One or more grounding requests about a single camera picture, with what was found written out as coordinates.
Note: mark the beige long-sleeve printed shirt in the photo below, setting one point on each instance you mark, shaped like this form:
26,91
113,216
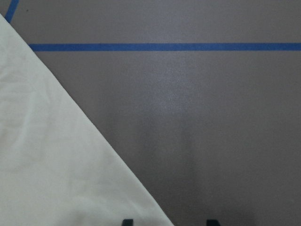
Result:
56,168

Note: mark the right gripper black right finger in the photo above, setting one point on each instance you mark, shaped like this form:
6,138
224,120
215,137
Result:
212,222

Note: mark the brown paper table cover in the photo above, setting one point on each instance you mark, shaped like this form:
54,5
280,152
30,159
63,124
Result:
200,98

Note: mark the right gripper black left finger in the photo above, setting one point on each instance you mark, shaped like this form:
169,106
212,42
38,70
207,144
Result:
127,222

